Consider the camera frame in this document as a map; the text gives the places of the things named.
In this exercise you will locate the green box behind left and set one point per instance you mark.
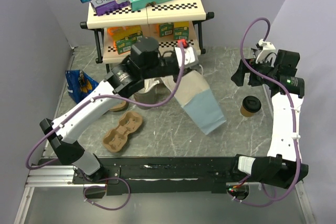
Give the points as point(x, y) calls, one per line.
point(133, 38)

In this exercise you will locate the orange box left shelf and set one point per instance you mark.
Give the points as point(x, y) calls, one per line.
point(119, 33)

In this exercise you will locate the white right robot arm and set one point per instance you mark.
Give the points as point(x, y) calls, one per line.
point(283, 164)

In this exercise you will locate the brown paper coffee cup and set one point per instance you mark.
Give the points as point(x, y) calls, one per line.
point(246, 112)

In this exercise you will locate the cream two-tier shelf rack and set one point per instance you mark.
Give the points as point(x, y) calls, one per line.
point(172, 11)

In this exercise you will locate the purple toothpaste box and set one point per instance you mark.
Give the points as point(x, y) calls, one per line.
point(110, 0)

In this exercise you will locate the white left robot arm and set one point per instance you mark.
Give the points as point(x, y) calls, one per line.
point(143, 62)

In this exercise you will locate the light blue paper bag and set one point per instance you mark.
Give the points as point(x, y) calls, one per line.
point(196, 98)

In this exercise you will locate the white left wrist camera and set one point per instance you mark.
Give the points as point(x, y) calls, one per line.
point(186, 54)

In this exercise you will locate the grey straw holder cup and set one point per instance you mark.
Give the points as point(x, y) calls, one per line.
point(146, 96)

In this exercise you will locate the brown cardboard cup carrier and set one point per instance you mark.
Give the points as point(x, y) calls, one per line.
point(119, 107)

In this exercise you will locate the yellow green box right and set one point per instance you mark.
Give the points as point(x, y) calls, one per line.
point(181, 30)

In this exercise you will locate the black plastic cup lid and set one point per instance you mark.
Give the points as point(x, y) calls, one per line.
point(252, 103)

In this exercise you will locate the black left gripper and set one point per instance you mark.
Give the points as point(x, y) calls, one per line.
point(176, 76)

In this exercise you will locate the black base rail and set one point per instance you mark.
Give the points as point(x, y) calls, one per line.
point(121, 175)

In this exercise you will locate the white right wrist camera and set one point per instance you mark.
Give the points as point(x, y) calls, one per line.
point(263, 50)

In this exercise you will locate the blue chips bag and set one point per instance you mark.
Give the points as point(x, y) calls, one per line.
point(79, 84)

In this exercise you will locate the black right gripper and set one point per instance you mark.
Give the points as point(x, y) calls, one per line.
point(238, 77)

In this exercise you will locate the green box right shelf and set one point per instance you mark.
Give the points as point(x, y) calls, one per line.
point(165, 29)

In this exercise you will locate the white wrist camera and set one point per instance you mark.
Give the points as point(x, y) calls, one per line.
point(186, 54)
point(263, 50)

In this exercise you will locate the green box front left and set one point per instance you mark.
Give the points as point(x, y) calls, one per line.
point(123, 45)

